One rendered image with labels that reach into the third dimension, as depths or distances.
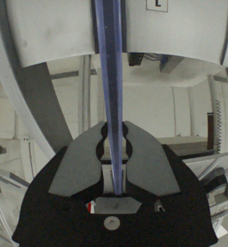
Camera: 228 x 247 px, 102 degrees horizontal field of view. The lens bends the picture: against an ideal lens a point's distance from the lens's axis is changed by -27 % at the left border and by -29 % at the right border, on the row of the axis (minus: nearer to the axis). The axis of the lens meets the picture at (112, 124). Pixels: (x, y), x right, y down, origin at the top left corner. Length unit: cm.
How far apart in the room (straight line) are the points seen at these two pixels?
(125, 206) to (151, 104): 176
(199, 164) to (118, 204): 22
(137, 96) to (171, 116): 62
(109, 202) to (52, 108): 28
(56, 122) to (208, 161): 29
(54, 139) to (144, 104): 184
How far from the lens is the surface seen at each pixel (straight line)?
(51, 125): 17
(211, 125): 77
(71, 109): 204
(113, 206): 36
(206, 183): 42
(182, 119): 217
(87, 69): 51
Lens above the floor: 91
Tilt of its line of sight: 1 degrees down
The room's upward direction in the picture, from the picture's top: 179 degrees clockwise
